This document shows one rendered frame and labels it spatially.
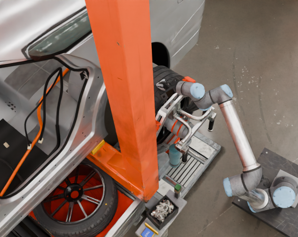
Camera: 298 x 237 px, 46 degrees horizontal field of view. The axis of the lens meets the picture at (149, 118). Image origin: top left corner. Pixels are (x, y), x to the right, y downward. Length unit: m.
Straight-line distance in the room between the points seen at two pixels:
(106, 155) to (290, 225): 1.52
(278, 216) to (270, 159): 0.50
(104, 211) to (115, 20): 1.81
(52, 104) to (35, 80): 0.28
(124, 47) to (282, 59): 3.23
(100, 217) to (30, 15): 1.54
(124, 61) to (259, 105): 2.70
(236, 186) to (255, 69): 2.15
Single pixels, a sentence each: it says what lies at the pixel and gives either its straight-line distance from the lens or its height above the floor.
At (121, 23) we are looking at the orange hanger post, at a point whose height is 2.28.
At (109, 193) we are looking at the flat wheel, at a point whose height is 0.50.
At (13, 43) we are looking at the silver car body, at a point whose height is 1.89.
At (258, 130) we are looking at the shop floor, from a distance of 3.71.
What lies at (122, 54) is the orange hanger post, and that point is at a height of 2.14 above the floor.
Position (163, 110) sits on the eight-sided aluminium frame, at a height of 1.12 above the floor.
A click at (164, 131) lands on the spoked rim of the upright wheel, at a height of 0.61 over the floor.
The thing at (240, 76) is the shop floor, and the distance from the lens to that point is 4.08.
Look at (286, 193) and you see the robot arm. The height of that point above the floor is 0.61.
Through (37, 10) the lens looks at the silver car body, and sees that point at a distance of 1.95.
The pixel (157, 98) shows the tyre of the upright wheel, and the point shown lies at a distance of 2.37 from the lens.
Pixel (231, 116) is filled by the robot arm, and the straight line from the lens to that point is 2.21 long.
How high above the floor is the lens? 3.09
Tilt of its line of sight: 57 degrees down
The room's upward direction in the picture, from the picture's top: 5 degrees counter-clockwise
